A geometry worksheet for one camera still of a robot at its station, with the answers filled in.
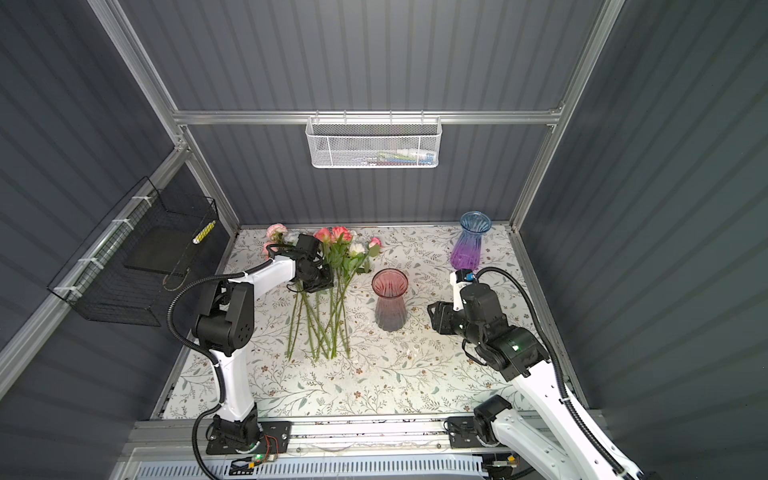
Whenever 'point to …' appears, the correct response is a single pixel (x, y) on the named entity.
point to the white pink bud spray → (356, 248)
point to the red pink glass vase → (390, 286)
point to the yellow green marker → (203, 232)
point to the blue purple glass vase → (466, 250)
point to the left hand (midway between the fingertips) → (334, 283)
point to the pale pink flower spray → (274, 237)
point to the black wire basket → (138, 263)
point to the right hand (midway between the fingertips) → (439, 310)
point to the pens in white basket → (397, 157)
